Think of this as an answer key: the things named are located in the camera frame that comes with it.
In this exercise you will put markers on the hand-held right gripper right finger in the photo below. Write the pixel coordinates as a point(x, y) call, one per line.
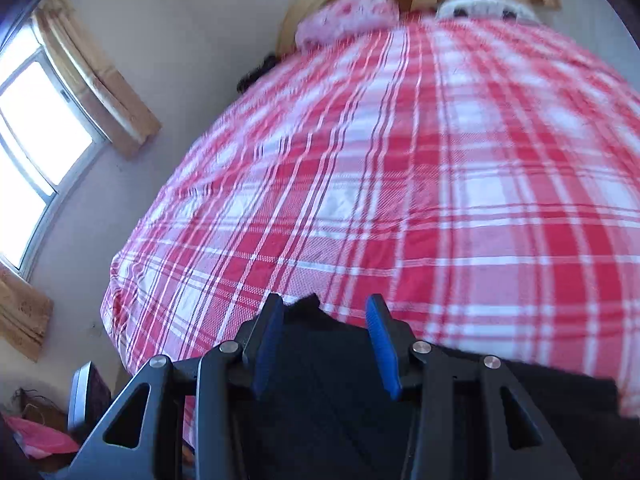
point(384, 350)

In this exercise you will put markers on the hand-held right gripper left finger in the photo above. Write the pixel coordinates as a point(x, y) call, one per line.
point(267, 350)

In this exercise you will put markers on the black pants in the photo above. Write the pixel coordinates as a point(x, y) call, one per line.
point(330, 410)

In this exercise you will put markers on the red plaid blanket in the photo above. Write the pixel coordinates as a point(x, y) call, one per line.
point(410, 170)

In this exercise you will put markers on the silver flat device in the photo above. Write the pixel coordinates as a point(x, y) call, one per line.
point(82, 400)

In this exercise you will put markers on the beige curtain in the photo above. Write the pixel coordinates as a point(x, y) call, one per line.
point(22, 315)
point(105, 90)

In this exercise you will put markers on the dark cloth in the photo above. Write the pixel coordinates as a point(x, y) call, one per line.
point(255, 75)

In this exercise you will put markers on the large window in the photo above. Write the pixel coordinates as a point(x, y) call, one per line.
point(40, 130)

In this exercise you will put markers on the pink floral pillow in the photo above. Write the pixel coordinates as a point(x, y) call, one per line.
point(350, 15)

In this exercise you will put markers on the white patterned pillow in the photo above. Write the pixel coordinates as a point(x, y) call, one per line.
point(485, 7)

